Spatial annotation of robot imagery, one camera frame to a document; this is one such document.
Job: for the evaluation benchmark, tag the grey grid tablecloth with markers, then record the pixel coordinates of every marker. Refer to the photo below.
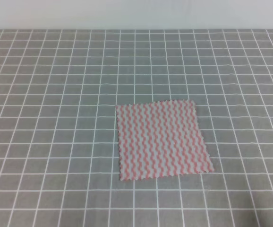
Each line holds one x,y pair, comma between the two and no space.
59,160

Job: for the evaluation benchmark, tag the pink white wavy striped towel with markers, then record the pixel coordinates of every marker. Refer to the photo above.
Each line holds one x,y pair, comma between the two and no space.
160,139

